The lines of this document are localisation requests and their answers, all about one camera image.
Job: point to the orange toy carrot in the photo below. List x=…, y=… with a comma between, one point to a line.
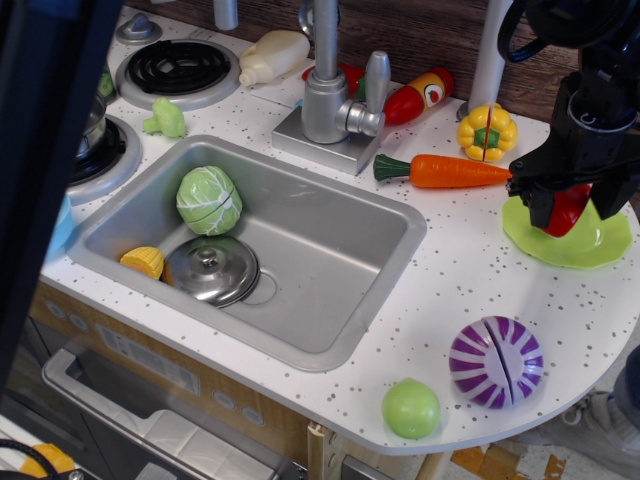
x=439, y=172

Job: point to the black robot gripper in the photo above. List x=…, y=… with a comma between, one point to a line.
x=589, y=142

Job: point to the green toy lime ball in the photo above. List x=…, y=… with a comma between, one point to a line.
x=411, y=409

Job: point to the red yellow toy ketchup bottle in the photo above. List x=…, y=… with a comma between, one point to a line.
x=410, y=101

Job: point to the silver toy faucet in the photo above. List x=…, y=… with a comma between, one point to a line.
x=329, y=127

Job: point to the silver vertical post right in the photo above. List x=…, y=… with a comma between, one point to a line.
x=490, y=64

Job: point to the front black stove burner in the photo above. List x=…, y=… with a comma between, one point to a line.
x=109, y=166

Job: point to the blue plastic bowl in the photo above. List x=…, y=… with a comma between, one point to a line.
x=62, y=231

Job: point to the steel cooking pot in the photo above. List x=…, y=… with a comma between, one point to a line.
x=94, y=131

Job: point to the rear black stove burner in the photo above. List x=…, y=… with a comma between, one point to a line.
x=191, y=74

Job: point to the purple striped toy onion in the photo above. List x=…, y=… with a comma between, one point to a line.
x=496, y=362

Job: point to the silver vertical post left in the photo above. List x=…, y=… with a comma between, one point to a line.
x=226, y=14

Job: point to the grey sneaker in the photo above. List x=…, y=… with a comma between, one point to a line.
x=596, y=424

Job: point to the light green toy broccoli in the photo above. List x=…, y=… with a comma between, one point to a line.
x=167, y=119

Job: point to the yellow toy on floor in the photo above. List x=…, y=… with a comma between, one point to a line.
x=58, y=459

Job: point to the red toy pepper behind faucet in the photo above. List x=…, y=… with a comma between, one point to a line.
x=349, y=81

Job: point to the silver stove knob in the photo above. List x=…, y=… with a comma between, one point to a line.
x=139, y=30

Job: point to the steel pot lid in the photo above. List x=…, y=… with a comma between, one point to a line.
x=218, y=270

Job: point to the cream toy mayonnaise bottle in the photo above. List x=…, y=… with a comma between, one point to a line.
x=274, y=54

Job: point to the yellow toy bell pepper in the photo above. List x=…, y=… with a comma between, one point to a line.
x=487, y=133

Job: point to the silver toy sink basin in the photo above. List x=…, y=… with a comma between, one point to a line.
x=329, y=253

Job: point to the light green plastic plate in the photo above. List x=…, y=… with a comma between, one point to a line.
x=591, y=243

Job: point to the yellow toy corn piece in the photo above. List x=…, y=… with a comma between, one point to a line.
x=146, y=259

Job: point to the silver vertical post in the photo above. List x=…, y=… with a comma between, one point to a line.
x=490, y=64
x=226, y=14

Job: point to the silver oven door handle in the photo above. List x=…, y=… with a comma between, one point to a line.
x=143, y=432

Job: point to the black stove burner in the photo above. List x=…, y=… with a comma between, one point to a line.
x=109, y=166
x=191, y=74

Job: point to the green toy cabbage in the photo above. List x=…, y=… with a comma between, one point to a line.
x=208, y=201

